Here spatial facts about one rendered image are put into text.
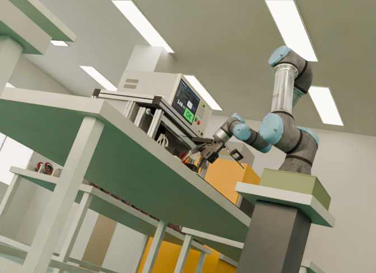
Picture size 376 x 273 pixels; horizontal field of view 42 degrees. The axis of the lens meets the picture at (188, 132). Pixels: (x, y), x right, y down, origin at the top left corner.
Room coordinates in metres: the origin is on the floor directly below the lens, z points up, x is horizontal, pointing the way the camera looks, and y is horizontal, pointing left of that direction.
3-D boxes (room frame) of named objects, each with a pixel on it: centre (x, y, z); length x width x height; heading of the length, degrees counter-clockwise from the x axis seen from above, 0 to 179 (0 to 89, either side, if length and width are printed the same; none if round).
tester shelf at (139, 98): (2.71, 0.19, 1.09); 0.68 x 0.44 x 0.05; 148
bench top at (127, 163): (2.67, 0.12, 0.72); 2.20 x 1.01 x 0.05; 148
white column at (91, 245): (6.74, 0.83, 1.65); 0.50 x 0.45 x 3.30; 58
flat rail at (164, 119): (2.59, 0.00, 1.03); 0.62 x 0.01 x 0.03; 148
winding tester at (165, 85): (2.72, 0.18, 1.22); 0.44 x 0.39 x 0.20; 148
